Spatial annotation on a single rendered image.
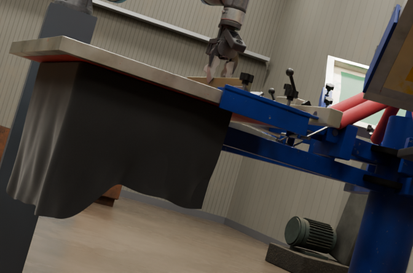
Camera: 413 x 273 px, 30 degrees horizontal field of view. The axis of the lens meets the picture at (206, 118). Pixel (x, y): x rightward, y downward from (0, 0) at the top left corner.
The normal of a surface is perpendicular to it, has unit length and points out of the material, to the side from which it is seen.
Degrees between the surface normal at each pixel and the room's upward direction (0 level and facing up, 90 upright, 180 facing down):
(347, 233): 90
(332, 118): 90
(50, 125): 95
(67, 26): 90
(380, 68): 148
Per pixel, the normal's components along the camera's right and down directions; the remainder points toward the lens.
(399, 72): -0.25, 0.77
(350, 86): 0.21, -0.86
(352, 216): -0.88, -0.28
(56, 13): 0.28, 0.00
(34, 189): -0.72, -0.07
